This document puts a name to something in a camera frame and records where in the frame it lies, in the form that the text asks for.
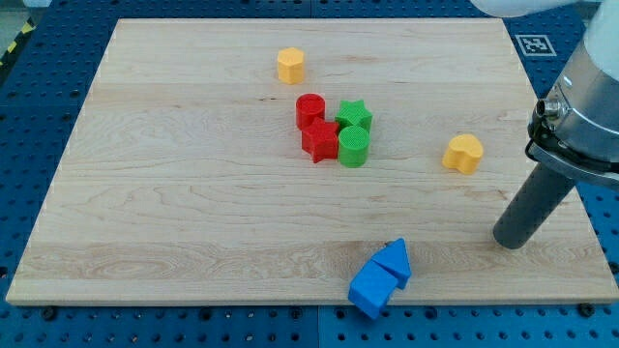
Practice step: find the yellow hexagon block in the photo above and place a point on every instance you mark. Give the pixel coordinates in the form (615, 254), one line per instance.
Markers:
(291, 65)

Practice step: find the green star block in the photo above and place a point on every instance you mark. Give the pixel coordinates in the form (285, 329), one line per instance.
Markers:
(354, 113)

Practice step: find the red star block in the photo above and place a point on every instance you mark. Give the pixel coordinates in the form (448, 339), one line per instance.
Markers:
(321, 140)

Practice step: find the blue cube block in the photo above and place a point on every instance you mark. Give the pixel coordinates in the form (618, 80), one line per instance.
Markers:
(371, 289)

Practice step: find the green cylinder block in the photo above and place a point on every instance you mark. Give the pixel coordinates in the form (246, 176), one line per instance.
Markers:
(353, 146)

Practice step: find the blue triangle block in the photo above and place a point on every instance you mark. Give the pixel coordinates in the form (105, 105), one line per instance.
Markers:
(394, 259)

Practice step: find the fiducial marker tag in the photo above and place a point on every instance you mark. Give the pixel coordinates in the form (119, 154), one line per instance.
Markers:
(535, 45)

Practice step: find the light wooden board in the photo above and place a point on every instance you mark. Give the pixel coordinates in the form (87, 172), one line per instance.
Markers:
(184, 181)

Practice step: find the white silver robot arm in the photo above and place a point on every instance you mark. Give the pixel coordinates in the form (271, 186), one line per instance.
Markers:
(574, 128)

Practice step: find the red cylinder block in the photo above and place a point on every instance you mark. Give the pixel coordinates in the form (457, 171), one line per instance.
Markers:
(309, 107)

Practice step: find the yellow heart block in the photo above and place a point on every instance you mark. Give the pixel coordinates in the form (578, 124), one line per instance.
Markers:
(464, 153)

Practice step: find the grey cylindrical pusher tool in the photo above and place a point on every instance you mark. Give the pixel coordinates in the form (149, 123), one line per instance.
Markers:
(540, 194)

